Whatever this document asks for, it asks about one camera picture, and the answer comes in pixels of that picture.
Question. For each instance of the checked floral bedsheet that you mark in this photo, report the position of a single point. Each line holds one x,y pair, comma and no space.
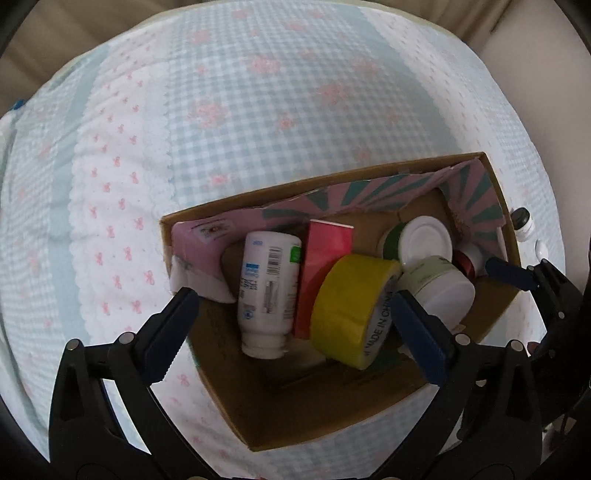
277,92

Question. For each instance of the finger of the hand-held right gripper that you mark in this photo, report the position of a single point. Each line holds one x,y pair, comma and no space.
508,272

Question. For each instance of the brown cardboard box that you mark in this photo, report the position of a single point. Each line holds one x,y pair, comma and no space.
277,415

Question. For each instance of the yellow tape roll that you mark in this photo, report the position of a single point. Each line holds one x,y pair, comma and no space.
341,314

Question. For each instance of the red white small bottle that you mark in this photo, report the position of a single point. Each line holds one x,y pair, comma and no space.
468,263

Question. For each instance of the red rectangular box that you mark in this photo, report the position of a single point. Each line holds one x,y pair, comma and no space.
323,258

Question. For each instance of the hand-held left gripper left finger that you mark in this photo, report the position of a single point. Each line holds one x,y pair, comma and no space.
173,332

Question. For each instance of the white pill bottle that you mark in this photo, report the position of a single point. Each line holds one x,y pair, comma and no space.
265,295

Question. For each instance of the small blue cloth piece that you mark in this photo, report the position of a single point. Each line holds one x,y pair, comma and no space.
18,105

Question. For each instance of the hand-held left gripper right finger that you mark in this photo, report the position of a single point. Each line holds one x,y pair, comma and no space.
418,332

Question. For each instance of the pale green white-lid jar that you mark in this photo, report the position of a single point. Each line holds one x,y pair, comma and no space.
443,286

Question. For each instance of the white jar with green label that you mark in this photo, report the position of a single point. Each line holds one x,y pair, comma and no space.
425,240

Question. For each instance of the small white black-cap bottle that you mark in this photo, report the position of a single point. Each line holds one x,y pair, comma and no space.
524,226

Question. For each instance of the white earbuds case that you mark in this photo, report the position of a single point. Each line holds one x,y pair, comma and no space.
541,249

